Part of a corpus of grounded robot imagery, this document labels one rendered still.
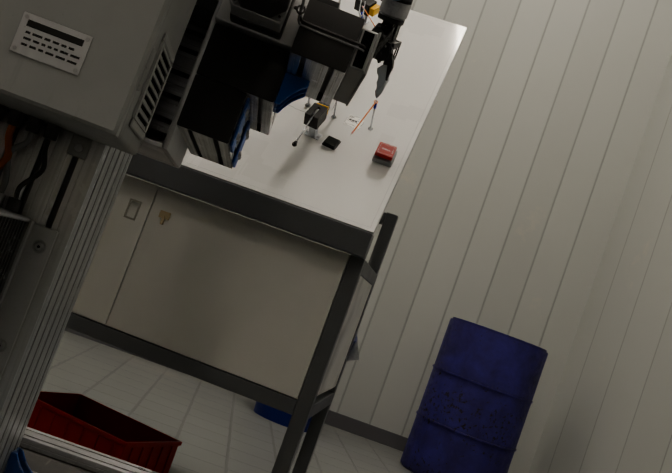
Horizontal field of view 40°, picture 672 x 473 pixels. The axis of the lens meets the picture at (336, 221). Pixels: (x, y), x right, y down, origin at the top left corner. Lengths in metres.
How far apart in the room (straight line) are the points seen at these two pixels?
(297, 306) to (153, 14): 1.37
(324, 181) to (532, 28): 3.47
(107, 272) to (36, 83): 1.41
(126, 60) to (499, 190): 4.52
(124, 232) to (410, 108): 0.91
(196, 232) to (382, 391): 3.11
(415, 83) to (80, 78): 1.81
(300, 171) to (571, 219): 3.37
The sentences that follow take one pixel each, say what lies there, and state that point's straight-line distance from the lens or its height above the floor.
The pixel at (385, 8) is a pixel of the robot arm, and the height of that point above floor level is 1.41.
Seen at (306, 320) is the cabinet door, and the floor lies 0.60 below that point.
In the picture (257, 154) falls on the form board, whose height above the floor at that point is 0.97.
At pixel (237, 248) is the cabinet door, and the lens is 2.42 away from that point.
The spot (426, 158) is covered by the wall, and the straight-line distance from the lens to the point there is 5.45.
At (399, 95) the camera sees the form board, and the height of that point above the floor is 1.32.
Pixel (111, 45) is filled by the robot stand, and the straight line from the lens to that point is 1.14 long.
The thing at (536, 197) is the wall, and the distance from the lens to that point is 5.59.
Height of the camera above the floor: 0.67
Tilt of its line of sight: 5 degrees up
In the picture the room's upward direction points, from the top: 20 degrees clockwise
